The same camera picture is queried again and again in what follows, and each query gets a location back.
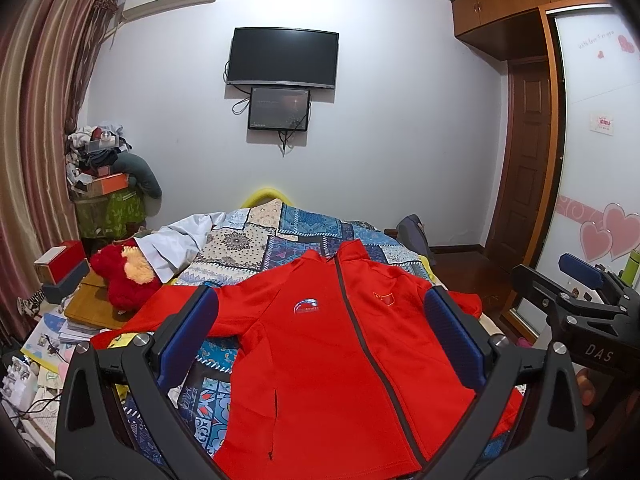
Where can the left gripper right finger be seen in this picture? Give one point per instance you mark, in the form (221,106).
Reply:
(548,439)

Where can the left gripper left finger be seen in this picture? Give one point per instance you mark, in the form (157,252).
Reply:
(93,439)

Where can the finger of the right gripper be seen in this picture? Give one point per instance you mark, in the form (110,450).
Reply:
(581,271)

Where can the red zip jacket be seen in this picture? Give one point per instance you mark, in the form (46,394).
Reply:
(338,374)

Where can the pile of clutter clothes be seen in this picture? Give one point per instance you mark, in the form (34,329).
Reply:
(90,153)

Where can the person's right hand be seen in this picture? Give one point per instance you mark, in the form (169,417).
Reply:
(587,395)

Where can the brown wooden door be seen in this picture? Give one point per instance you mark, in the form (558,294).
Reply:
(525,162)

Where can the pile of papers and books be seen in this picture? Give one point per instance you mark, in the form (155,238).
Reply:
(52,342)

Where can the brown wooden board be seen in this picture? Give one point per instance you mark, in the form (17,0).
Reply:
(90,306)

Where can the red plush toy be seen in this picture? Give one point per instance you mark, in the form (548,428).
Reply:
(129,277)

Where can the grey cloth on chair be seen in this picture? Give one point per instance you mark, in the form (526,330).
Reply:
(410,233)

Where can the red and white box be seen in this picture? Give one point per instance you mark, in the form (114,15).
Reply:
(57,262)

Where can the white shirt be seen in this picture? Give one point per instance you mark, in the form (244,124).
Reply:
(172,248)

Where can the green patterned cloth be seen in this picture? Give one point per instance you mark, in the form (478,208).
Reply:
(111,215)

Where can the white sliding wardrobe door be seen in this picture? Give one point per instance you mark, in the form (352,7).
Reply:
(596,214)

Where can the blue patchwork quilt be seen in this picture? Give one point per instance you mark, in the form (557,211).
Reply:
(249,242)

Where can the orange box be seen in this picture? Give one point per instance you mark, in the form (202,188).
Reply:
(106,185)

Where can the grey neck pillow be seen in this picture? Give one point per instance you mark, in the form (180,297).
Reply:
(139,172)

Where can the brown wooden wardrobe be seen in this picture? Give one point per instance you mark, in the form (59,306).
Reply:
(518,30)

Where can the yellow bed footboard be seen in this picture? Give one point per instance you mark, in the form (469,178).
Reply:
(264,195)

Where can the striped brown curtain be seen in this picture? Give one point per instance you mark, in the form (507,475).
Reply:
(48,53)

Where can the small black wall monitor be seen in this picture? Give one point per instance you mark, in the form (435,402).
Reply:
(278,109)

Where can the large black wall television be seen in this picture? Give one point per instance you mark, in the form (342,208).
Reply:
(288,56)

